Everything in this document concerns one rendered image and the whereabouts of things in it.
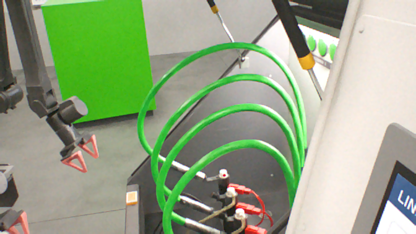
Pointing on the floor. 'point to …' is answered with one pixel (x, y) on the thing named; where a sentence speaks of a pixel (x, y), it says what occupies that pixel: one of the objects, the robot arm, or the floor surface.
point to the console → (357, 113)
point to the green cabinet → (101, 57)
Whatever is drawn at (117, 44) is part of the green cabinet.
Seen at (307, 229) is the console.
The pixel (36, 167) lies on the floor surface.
